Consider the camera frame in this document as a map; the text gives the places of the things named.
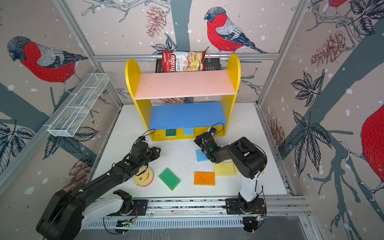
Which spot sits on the red cassava chips bag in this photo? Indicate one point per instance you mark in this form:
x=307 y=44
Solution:
x=174 y=61

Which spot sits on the dark green scrub sponge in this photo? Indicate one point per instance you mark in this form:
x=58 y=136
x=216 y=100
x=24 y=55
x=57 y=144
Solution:
x=171 y=133

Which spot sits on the light green scrub sponge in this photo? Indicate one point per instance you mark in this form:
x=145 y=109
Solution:
x=169 y=179

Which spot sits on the yellow shelf unit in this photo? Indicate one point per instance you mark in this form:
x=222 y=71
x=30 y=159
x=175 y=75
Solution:
x=144 y=88

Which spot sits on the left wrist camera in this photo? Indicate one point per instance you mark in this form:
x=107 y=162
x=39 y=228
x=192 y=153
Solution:
x=141 y=139

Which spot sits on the yellow sponge front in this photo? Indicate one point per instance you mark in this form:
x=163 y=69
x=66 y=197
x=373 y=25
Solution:
x=224 y=169

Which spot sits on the light blue sponge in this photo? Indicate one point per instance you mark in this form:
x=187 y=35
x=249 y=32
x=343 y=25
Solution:
x=201 y=157
x=189 y=132

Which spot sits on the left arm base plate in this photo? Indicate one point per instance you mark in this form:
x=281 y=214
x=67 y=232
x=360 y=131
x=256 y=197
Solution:
x=138 y=208

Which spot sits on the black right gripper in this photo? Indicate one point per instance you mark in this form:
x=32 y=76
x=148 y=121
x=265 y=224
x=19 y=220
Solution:
x=198 y=140

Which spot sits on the white mesh wall basket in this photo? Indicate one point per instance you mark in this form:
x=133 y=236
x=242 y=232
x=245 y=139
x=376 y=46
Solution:
x=81 y=101

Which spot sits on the aluminium front rail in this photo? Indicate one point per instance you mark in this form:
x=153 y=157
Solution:
x=275 y=205

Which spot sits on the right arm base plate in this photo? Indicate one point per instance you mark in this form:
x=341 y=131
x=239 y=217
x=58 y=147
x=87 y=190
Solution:
x=240 y=206

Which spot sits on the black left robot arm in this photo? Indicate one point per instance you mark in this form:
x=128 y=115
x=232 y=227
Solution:
x=67 y=213

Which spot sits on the yellow smiley face sponge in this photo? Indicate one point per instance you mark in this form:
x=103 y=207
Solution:
x=145 y=178

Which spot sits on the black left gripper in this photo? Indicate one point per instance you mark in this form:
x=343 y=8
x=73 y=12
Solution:
x=156 y=154

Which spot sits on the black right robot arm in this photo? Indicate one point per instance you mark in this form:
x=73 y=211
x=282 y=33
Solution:
x=249 y=159

